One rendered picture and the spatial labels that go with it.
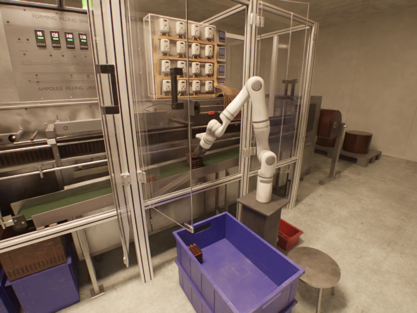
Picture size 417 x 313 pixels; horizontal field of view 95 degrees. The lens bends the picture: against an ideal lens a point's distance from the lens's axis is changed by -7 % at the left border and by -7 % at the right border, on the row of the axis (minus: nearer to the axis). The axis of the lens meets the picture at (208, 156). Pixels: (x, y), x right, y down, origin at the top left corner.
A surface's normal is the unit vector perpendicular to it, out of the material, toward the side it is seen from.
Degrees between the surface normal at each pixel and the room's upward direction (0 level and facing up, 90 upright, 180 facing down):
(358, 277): 0
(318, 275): 0
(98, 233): 90
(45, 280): 90
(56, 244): 90
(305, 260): 0
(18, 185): 90
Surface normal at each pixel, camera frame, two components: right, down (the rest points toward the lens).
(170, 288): 0.00, -0.95
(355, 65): -0.83, 0.18
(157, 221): 0.56, 0.25
